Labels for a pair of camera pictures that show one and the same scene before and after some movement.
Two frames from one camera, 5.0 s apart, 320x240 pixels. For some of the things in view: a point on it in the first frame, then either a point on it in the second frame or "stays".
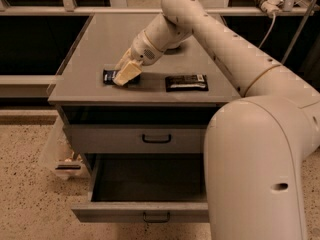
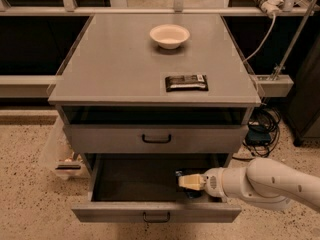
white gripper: [144, 52] to [212, 182]
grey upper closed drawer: [140, 138] stays
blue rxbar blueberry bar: [110, 74] to [191, 193]
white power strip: [269, 4] stays
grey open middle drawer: [145, 188] stays
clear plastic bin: [57, 153] stays
